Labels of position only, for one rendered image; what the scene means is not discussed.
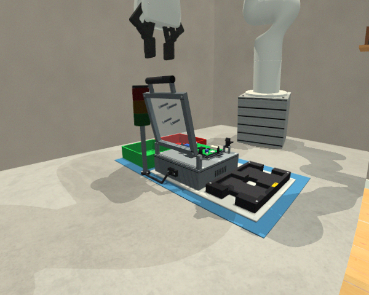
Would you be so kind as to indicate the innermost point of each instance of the green open bin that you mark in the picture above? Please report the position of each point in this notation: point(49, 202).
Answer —
point(132, 153)

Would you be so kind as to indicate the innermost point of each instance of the green circuit board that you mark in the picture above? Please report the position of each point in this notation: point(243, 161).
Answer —
point(210, 149)

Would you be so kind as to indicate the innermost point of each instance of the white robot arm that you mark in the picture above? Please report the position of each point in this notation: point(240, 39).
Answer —
point(268, 46)

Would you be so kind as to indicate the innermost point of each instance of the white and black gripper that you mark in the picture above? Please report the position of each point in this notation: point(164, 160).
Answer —
point(150, 15)

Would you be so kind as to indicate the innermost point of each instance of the red bin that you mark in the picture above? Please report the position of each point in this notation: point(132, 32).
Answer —
point(201, 141)

